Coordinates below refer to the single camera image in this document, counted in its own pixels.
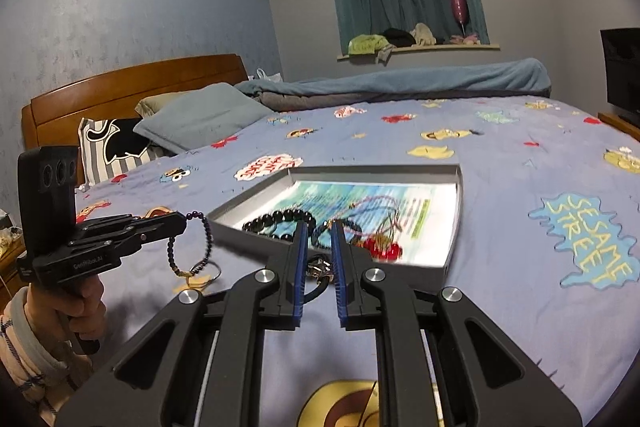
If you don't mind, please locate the dark garnet bead bracelet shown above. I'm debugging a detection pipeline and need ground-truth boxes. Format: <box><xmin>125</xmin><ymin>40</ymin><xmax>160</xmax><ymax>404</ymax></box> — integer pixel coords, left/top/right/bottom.
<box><xmin>166</xmin><ymin>210</ymin><xmax>215</xmax><ymax>279</ymax></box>

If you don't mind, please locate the silver wire bangle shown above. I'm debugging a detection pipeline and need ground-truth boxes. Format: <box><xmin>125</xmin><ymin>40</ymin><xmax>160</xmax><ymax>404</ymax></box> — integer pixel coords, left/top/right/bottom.
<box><xmin>186</xmin><ymin>259</ymin><xmax>222</xmax><ymax>291</ymax></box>

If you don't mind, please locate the pink string bracelet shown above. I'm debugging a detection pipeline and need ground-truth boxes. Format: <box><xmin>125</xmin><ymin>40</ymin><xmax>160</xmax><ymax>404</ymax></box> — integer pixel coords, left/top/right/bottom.
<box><xmin>344</xmin><ymin>194</ymin><xmax>411</xmax><ymax>238</ymax></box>

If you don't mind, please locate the left forearm plaid sleeve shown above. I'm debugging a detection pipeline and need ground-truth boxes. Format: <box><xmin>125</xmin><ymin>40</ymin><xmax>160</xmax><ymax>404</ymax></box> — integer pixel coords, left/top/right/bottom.
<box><xmin>1</xmin><ymin>287</ymin><xmax>93</xmax><ymax>426</ymax></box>

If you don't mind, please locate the left hand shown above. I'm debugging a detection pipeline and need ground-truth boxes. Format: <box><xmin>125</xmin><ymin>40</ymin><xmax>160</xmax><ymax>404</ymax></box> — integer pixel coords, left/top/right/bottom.
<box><xmin>24</xmin><ymin>275</ymin><xmax>106</xmax><ymax>346</ymax></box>

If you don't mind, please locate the black white striped pillow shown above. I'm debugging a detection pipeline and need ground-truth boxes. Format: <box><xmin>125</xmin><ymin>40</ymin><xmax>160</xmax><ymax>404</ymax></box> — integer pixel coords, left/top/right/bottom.
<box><xmin>78</xmin><ymin>117</ymin><xmax>167</xmax><ymax>186</ymax></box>

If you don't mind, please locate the wooden headboard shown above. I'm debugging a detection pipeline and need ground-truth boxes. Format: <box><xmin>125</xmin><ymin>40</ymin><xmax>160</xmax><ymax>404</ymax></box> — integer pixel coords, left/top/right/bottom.
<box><xmin>20</xmin><ymin>53</ymin><xmax>250</xmax><ymax>158</ymax></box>

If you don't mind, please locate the grey shallow cardboard box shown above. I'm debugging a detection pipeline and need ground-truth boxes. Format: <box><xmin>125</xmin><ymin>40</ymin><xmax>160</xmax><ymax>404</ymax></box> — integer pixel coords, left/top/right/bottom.
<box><xmin>208</xmin><ymin>165</ymin><xmax>463</xmax><ymax>291</ymax></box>

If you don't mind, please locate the grey blue pillow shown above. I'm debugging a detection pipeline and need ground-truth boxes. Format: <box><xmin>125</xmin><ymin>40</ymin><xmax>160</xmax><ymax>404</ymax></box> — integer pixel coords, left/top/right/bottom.
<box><xmin>134</xmin><ymin>82</ymin><xmax>274</xmax><ymax>154</ymax></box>

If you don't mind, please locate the olive pillow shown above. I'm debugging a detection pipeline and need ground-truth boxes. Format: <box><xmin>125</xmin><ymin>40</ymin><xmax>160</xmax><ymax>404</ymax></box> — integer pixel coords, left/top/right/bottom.
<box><xmin>134</xmin><ymin>91</ymin><xmax>188</xmax><ymax>118</ymax></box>

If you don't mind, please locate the printed paper sheet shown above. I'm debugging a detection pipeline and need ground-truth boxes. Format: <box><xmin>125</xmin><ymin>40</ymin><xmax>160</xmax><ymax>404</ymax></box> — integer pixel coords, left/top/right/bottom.
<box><xmin>233</xmin><ymin>181</ymin><xmax>460</xmax><ymax>268</ymax></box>

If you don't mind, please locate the green cloth on sill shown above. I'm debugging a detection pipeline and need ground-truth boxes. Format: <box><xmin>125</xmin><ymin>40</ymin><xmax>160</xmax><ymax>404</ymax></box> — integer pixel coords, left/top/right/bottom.
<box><xmin>347</xmin><ymin>34</ymin><xmax>393</xmax><ymax>55</ymax></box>

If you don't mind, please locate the rolled blue blanket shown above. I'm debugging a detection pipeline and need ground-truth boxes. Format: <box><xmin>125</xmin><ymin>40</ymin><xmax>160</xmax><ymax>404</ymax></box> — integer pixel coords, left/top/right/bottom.
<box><xmin>235</xmin><ymin>58</ymin><xmax>551</xmax><ymax>112</ymax></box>

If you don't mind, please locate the black cloth on sill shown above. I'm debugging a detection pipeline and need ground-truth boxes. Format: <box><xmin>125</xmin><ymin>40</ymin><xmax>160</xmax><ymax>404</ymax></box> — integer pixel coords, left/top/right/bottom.
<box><xmin>382</xmin><ymin>28</ymin><xmax>416</xmax><ymax>48</ymax></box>

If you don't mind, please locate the beige cloth on sill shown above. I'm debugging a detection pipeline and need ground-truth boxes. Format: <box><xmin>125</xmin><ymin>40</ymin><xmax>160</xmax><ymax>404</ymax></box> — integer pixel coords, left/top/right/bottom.
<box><xmin>410</xmin><ymin>23</ymin><xmax>437</xmax><ymax>46</ymax></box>

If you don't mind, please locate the wooden window sill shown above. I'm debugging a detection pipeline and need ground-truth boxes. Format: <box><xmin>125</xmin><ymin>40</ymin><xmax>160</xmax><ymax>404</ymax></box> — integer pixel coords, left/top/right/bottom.
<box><xmin>336</xmin><ymin>43</ymin><xmax>501</xmax><ymax>62</ymax></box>

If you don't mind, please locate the pink cloth on sill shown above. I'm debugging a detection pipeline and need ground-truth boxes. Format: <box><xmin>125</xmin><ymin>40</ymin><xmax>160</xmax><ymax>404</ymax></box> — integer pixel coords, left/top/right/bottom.
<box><xmin>448</xmin><ymin>34</ymin><xmax>482</xmax><ymax>46</ymax></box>

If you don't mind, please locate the black television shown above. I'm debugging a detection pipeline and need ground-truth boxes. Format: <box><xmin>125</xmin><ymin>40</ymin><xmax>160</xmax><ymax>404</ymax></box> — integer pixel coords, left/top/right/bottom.
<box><xmin>600</xmin><ymin>27</ymin><xmax>640</xmax><ymax>117</ymax></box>

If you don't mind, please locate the pink balloon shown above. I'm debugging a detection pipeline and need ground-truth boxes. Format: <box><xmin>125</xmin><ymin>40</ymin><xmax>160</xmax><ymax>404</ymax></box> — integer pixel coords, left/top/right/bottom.
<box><xmin>450</xmin><ymin>0</ymin><xmax>469</xmax><ymax>26</ymax></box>

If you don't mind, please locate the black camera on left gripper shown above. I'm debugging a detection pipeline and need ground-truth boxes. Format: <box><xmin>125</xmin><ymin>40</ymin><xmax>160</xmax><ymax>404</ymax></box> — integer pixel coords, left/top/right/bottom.
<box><xmin>17</xmin><ymin>145</ymin><xmax>78</xmax><ymax>257</ymax></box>

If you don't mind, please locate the large black bead bracelet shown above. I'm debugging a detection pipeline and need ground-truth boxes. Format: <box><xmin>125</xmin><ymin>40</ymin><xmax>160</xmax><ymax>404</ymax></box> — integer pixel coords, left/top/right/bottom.
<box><xmin>241</xmin><ymin>208</ymin><xmax>317</xmax><ymax>242</ymax></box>

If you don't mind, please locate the red bead bracelet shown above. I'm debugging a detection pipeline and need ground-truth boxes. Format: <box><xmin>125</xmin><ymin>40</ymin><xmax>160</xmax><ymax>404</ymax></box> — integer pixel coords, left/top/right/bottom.
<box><xmin>357</xmin><ymin>233</ymin><xmax>405</xmax><ymax>263</ymax></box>

